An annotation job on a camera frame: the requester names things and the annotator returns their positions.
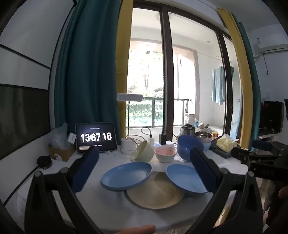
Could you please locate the blue plate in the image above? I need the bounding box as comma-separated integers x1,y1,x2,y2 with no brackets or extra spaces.
101,162,152,192
166,164,208,194

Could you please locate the large dark blue bowl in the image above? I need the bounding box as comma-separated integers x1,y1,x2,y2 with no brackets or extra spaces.
177,135,204,162

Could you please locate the beige plate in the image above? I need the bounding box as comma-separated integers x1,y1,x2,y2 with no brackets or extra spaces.
126,172,184,210

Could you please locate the white bowl pink inside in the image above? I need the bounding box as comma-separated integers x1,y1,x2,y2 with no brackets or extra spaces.
154,146,177,163

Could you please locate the cream yellow bowl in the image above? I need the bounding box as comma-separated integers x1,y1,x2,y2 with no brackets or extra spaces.
131,140,154,162

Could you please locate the person's right hand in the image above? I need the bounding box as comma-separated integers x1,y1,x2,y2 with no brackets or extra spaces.
278,186,288,202

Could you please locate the person's left hand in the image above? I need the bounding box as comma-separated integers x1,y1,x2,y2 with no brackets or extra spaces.
115,224,156,234

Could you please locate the yellow curtain right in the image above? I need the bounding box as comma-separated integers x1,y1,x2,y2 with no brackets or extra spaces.
217,7,253,149

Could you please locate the yellow tissue pack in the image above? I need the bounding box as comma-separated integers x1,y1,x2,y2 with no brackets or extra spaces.
216,134,239,153

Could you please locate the black round device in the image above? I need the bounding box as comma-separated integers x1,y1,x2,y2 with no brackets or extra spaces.
37,156,52,169

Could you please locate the cardboard box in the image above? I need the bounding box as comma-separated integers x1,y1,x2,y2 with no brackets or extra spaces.
48,144,75,161

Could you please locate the dark grey folded cloth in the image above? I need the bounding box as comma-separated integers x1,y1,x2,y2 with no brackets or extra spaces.
209,141,232,159

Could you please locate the red yellow can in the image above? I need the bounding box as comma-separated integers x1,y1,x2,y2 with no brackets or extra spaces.
212,132,218,138

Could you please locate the white textured tablecloth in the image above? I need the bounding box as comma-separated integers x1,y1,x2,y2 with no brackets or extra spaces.
76,151,213,233

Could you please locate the light blue bowl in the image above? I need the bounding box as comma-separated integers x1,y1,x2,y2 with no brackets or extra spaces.
203,142,211,151

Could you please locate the pink steel-lined bowl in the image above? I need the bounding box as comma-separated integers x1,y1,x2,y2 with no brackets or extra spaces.
195,131,212,143

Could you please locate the small white box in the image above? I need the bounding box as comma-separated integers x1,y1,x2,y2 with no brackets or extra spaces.
68,133,77,144

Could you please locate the hanging blue garment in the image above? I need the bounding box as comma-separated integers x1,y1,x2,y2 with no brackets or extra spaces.
211,66,226,105

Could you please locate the stainless steel tumbler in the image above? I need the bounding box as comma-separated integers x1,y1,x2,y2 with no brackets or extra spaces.
180,123,195,136

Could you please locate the tablet showing clock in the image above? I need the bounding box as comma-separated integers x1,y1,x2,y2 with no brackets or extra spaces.
75,122,118,154

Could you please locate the white desk lamp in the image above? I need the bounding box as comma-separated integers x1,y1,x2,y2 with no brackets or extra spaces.
117,93,143,155

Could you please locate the white power strip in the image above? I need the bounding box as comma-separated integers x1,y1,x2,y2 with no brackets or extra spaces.
166,140,177,147

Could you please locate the black power adapter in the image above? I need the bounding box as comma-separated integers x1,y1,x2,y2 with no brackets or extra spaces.
159,133,167,145

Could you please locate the air conditioner unit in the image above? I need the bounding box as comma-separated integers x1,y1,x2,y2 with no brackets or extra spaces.
253,44,288,59

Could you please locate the white charger plug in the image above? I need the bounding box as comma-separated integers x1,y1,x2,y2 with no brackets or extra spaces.
148,134,155,147

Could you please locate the teal curtain left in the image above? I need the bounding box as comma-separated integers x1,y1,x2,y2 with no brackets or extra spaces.
54,0,121,144

